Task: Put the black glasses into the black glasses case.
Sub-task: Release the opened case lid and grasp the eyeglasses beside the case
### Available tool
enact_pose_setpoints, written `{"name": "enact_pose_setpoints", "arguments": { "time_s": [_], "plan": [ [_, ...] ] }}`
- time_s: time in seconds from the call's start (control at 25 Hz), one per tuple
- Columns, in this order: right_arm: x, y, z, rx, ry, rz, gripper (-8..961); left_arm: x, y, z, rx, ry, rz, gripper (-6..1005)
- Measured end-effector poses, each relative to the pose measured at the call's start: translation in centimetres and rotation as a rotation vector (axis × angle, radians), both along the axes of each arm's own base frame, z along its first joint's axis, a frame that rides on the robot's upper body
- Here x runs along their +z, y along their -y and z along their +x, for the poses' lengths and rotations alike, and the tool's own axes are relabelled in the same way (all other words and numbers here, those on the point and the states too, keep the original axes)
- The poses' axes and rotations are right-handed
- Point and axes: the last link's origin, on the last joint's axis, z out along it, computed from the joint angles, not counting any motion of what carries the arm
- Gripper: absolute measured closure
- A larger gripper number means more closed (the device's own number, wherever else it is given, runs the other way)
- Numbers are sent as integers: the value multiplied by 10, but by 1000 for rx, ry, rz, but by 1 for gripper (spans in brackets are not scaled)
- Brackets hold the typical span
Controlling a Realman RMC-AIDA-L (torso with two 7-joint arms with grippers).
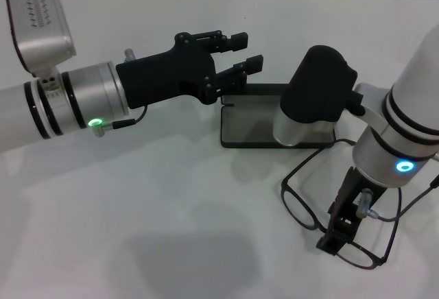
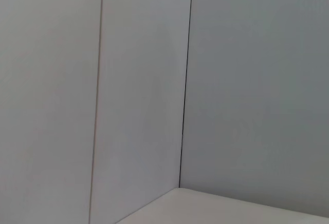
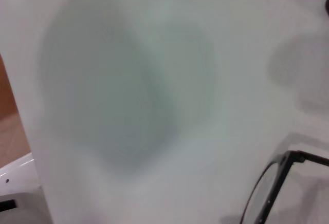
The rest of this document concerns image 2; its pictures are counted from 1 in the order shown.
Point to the white backdrop panel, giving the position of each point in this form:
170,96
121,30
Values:
46,93
257,85
141,93

